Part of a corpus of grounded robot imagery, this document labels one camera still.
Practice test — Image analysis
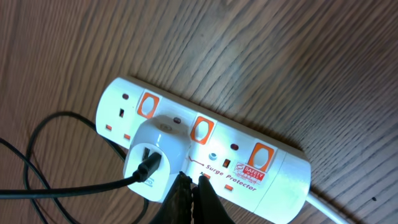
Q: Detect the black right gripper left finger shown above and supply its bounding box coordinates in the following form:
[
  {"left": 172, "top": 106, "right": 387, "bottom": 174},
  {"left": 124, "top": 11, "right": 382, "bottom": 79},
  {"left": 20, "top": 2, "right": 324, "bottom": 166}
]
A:
[{"left": 149, "top": 171, "right": 193, "bottom": 224}]

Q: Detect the white charger plug adapter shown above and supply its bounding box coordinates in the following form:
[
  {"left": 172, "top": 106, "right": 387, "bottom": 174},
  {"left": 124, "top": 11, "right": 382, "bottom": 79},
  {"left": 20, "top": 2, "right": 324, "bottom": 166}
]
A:
[{"left": 123, "top": 115, "right": 191, "bottom": 203}]

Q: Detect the white power strip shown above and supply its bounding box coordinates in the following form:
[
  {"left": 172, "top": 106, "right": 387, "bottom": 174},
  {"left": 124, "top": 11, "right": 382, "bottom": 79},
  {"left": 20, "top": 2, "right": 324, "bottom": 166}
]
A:
[{"left": 96, "top": 78, "right": 311, "bottom": 223}]

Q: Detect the black USB charging cable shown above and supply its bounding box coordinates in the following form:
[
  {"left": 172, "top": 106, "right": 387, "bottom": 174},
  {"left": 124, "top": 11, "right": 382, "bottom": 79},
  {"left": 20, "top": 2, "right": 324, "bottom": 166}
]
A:
[{"left": 0, "top": 111, "right": 162, "bottom": 224}]

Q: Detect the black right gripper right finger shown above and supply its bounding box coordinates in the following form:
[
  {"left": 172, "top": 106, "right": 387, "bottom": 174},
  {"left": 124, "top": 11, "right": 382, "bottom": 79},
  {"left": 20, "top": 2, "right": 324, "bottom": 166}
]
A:
[{"left": 192, "top": 175, "right": 234, "bottom": 224}]

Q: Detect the white power strip cord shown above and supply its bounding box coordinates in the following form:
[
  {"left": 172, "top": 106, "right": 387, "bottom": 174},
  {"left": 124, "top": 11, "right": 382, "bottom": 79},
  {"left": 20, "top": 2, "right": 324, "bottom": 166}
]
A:
[{"left": 306, "top": 191, "right": 352, "bottom": 224}]

